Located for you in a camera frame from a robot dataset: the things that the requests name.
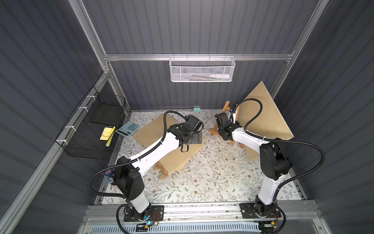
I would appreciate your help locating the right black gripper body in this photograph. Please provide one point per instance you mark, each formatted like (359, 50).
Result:
(223, 132)

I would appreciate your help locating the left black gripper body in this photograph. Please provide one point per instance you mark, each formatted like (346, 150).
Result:
(185, 140)

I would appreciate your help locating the light plywood board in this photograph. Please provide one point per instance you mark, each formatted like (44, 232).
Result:
(169, 144)
(174, 161)
(270, 123)

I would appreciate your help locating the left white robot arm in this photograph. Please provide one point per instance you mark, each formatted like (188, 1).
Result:
(129, 178)

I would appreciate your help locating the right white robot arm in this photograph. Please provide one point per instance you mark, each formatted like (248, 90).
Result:
(274, 164)

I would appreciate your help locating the floral table mat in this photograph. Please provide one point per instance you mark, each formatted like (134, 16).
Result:
(219, 172)

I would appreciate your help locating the small teal box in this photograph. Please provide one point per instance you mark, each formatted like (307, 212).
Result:
(197, 109)

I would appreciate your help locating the white marker in basket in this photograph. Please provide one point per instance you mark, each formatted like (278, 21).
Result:
(220, 76)

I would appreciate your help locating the teal calculator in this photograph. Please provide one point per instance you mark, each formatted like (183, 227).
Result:
(128, 129)

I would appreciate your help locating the yellow green pen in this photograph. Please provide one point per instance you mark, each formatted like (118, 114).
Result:
(110, 137)

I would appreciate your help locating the yellow sticky note pad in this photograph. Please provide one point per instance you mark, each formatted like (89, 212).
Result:
(107, 133)

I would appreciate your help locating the pink pen cup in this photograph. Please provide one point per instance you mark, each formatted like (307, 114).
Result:
(109, 175)

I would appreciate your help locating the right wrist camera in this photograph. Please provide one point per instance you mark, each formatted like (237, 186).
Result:
(232, 116)

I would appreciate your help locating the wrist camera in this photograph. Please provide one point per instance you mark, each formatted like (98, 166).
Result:
(232, 116)
(194, 123)

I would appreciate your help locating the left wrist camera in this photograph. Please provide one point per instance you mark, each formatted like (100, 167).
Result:
(194, 123)

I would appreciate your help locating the white wire mesh basket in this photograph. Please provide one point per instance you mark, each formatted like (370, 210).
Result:
(197, 69)

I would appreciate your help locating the black wire wall basket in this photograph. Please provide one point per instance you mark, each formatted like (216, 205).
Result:
(80, 137)

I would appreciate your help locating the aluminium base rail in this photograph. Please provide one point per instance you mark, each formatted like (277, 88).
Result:
(294, 216)

